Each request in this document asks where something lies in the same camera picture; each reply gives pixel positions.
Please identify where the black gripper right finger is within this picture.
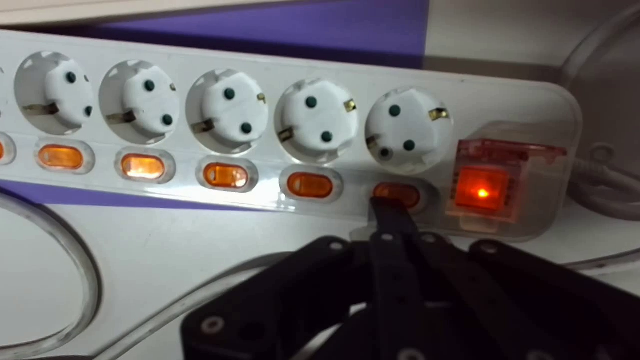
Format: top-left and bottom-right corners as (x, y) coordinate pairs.
(395, 198), (640, 360)

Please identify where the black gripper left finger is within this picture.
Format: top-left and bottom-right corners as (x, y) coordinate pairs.
(180, 196), (404, 360)

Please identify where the white multi-socket power strip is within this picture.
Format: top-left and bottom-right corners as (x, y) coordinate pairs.
(0, 28), (585, 244)

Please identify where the white power strip cord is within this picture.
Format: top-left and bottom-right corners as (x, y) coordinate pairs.
(558, 0), (640, 225)

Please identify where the thick white looped cable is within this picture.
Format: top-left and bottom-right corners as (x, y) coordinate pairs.
(0, 188), (296, 360)

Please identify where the light wooden frame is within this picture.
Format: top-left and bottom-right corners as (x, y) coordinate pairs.
(0, 0), (303, 28)

